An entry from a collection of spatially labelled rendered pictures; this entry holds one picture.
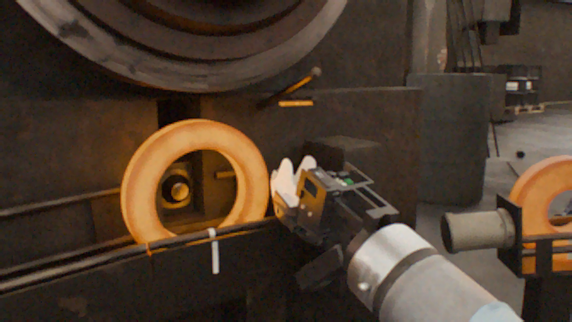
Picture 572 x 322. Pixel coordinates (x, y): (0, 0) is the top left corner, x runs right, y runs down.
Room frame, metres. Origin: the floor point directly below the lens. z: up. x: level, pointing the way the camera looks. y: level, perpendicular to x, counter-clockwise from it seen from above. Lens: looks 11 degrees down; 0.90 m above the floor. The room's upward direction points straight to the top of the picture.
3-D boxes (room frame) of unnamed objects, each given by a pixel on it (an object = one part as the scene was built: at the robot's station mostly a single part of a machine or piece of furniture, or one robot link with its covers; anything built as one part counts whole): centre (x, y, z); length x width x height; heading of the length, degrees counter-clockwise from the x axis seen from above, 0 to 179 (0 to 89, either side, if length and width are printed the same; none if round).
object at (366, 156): (0.67, -0.09, 0.68); 0.11 x 0.08 x 0.24; 33
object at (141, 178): (0.54, 0.11, 0.75); 0.18 x 0.03 x 0.18; 121
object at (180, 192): (0.67, 0.19, 0.74); 0.17 x 0.04 x 0.04; 33
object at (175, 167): (0.74, 0.24, 0.74); 0.30 x 0.06 x 0.07; 33
